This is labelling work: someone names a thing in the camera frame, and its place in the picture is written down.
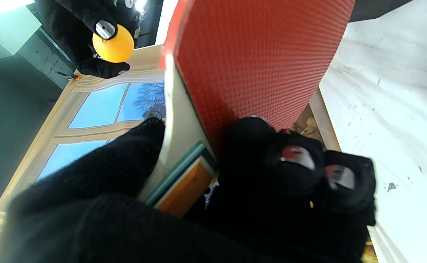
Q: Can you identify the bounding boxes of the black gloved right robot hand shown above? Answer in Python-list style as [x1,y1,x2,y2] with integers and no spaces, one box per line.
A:
[34,0,143,79]

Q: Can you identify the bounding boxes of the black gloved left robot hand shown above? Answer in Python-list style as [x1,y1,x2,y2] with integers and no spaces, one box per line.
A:
[0,116,377,263]

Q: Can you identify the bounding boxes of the orange ping pong ball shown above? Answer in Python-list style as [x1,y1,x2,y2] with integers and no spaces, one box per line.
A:
[92,24,135,63]

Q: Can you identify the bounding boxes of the ping pong bat orange handle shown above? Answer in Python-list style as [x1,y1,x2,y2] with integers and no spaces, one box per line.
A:
[139,0,356,218]

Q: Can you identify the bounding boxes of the black storage box pink inside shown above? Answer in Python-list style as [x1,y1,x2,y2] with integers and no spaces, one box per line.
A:
[349,0,415,23]

